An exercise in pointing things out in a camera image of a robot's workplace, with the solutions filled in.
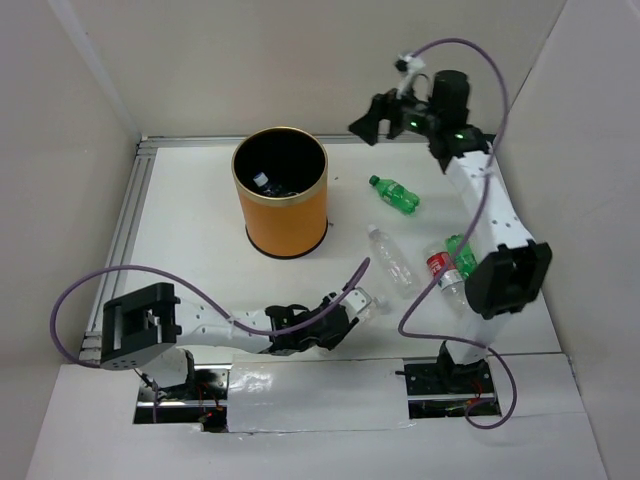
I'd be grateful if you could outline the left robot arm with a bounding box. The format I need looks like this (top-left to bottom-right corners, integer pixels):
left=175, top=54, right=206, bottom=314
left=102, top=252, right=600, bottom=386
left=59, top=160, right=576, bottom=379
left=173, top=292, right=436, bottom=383
left=99, top=283, right=372, bottom=399

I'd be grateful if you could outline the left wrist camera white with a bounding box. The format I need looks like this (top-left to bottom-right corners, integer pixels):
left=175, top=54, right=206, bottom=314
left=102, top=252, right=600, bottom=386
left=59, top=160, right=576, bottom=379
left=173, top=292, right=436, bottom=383
left=340, top=287, right=376, bottom=321

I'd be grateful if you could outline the clear bottle front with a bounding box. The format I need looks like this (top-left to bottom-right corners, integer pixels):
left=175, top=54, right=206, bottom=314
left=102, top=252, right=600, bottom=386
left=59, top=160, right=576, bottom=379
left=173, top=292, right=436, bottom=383
left=357, top=297, right=391, bottom=324

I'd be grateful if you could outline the shiny white tape sheet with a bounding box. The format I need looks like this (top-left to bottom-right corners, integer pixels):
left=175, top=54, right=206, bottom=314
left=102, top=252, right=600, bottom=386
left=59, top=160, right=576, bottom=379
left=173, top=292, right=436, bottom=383
left=227, top=359, right=411, bottom=433

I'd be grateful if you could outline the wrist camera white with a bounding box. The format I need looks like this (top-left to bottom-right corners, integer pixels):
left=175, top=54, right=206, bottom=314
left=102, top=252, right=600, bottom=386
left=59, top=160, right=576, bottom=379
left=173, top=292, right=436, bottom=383
left=394, top=52, right=425, bottom=99
left=340, top=287, right=376, bottom=321

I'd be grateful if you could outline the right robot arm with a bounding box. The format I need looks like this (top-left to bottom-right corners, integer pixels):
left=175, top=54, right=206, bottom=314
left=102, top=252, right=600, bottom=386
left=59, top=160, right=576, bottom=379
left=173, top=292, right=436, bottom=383
left=349, top=70, right=552, bottom=392

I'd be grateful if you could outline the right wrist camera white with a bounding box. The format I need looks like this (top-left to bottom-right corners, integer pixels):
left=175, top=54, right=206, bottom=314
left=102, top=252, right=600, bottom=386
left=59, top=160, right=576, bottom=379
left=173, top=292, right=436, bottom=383
left=394, top=52, right=425, bottom=99

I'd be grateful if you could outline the green bottle under right arm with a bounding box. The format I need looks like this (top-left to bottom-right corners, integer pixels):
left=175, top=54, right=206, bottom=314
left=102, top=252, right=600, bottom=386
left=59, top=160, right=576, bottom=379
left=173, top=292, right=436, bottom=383
left=445, top=234, right=478, bottom=280

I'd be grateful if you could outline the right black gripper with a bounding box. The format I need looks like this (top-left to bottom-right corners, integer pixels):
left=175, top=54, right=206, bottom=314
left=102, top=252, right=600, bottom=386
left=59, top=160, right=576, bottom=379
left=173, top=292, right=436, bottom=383
left=347, top=76, right=440, bottom=148

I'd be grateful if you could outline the small green soda bottle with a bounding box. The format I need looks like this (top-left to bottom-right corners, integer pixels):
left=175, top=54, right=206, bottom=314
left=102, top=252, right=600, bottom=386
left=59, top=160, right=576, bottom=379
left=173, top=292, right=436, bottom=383
left=369, top=175, right=420, bottom=215

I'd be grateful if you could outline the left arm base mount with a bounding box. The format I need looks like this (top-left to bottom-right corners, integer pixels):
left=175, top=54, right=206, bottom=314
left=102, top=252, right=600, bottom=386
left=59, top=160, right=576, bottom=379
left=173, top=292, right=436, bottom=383
left=133, top=364, right=231, bottom=433

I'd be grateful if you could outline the red label red cap bottle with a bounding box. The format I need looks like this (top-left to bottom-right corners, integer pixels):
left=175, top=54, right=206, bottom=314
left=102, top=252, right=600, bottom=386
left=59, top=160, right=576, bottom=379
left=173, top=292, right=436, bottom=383
left=424, top=243, right=468, bottom=317

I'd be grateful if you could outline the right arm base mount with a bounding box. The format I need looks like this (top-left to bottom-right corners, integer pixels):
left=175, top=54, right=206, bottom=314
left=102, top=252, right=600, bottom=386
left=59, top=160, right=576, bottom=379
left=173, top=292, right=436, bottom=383
left=395, top=346, right=501, bottom=419

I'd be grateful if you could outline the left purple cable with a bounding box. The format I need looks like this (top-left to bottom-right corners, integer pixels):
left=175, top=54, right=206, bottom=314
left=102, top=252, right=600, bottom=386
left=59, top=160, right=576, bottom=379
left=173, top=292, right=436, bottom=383
left=49, top=257, right=372, bottom=369

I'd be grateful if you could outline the clear bottle white cap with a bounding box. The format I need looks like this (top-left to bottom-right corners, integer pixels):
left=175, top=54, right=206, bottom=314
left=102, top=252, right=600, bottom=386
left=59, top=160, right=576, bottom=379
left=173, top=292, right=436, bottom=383
left=367, top=224, right=421, bottom=300

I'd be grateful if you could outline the blue label blue cap bottle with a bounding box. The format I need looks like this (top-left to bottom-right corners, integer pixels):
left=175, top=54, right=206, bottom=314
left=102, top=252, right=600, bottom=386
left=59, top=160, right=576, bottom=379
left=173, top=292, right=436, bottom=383
left=253, top=172, right=296, bottom=198

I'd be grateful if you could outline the orange cylindrical bin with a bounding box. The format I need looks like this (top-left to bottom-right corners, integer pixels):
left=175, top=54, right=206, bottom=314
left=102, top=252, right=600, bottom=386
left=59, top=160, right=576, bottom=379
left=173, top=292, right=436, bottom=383
left=231, top=126, right=329, bottom=259

